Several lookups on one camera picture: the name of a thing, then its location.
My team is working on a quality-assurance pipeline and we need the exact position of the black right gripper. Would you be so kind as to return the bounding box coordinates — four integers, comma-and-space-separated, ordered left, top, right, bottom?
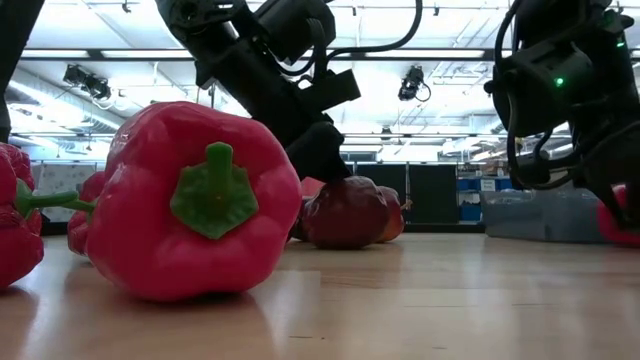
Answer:
483, 42, 640, 231

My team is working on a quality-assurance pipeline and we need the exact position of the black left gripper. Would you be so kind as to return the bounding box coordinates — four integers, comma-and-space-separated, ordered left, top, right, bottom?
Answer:
194, 29, 354, 184

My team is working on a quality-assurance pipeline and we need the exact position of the red bell pepper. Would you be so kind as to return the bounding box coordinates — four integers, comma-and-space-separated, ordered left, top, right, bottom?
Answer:
596, 183, 640, 250
62, 170, 109, 257
85, 100, 304, 303
0, 142, 80, 291

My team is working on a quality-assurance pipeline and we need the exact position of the red cloth backdrop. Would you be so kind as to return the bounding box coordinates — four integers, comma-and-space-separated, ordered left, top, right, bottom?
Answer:
299, 176, 326, 199

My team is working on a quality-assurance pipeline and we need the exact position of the black partition panel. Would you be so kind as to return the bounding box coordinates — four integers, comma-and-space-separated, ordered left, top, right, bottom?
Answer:
408, 163, 459, 225
355, 163, 409, 189

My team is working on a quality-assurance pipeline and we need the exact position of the grey plastic bin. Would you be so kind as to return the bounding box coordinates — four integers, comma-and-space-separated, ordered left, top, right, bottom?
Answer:
480, 187, 609, 245

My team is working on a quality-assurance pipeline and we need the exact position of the blue storage shelf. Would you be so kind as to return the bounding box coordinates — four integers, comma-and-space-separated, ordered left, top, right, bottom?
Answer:
457, 175, 524, 223

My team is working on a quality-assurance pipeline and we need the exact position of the black ceiling fixture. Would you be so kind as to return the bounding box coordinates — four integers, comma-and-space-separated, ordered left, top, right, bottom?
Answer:
62, 63, 112, 100

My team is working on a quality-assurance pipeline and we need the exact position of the white patterned partition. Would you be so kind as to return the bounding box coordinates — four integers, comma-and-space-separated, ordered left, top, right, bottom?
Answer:
30, 163, 99, 224

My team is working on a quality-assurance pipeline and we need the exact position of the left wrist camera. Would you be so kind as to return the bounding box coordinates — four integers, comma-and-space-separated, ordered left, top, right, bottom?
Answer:
298, 68, 362, 117

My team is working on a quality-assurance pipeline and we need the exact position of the black overhead camera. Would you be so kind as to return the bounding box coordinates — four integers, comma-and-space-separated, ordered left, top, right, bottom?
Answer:
397, 64, 432, 104

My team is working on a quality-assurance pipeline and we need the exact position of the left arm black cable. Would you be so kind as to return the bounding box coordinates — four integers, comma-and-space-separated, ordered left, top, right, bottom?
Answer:
324, 0, 424, 62

